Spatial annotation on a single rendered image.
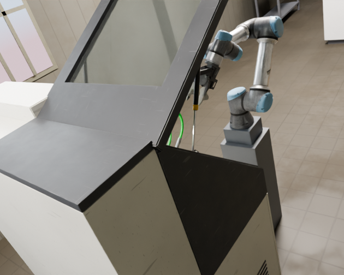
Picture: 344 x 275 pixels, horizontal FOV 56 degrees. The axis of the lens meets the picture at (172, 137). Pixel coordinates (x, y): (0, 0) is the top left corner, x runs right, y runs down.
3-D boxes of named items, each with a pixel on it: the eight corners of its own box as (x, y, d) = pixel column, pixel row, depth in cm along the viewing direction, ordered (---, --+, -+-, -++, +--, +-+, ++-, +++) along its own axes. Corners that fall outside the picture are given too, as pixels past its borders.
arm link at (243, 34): (243, 17, 196) (196, 43, 168) (260, 15, 189) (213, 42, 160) (246, 36, 201) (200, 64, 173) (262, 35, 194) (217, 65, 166)
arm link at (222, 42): (237, 37, 153) (227, 30, 146) (227, 59, 155) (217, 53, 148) (225, 34, 158) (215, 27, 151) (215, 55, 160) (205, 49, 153)
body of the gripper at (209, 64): (213, 91, 158) (223, 68, 156) (203, 87, 152) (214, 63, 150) (202, 86, 163) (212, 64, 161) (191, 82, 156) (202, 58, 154)
